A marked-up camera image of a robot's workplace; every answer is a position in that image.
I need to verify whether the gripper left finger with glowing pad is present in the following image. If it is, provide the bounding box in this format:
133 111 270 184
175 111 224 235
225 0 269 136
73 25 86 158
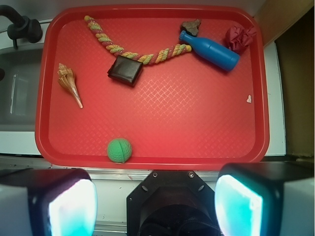
0 168 97 236

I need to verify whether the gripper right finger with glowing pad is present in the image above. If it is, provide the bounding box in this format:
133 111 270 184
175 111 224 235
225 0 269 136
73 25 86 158
215 162 315 236

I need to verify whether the green foam golf ball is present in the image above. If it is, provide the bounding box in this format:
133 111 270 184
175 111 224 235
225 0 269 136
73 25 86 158
107 138 132 163

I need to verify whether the small white paper scrap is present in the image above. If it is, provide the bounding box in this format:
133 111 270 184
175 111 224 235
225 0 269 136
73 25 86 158
246 95 252 104

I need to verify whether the spiral conch seashell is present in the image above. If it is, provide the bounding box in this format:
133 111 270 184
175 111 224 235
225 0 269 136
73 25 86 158
58 63 83 109

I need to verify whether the stainless steel sink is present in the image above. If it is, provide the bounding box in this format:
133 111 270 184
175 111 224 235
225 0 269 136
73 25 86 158
0 44 43 132

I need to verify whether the red plastic tray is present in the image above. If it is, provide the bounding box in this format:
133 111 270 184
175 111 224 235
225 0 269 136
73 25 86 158
35 5 269 170

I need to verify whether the dark brown leather wallet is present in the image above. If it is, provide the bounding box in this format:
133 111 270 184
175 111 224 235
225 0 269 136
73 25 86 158
107 56 144 87

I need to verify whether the crumpled red paper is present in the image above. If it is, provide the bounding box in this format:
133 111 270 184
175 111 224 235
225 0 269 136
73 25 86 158
225 26 256 55

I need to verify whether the blue plastic bottle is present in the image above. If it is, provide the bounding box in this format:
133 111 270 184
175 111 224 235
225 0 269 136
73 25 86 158
179 30 240 72

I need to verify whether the black faucet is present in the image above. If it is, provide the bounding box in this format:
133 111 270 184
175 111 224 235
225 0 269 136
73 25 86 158
0 5 43 49

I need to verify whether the brown rock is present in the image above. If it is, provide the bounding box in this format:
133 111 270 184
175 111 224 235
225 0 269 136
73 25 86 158
180 19 201 37

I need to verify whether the multicolour braided rope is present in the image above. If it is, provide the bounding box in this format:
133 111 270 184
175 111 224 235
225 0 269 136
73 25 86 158
84 15 192 65

